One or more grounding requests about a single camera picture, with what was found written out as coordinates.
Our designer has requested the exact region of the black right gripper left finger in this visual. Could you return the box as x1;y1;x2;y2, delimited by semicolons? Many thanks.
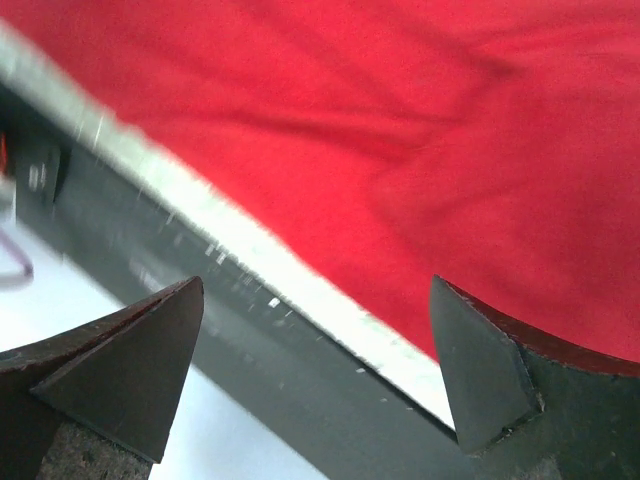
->
1;277;204;479

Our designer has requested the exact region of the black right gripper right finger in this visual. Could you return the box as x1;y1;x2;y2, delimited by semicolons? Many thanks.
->
429;276;639;479

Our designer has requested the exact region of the bright red t shirt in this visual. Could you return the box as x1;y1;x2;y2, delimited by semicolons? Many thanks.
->
1;1;639;360

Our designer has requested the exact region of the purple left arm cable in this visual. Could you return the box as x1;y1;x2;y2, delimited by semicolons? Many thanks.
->
0;227;36;291

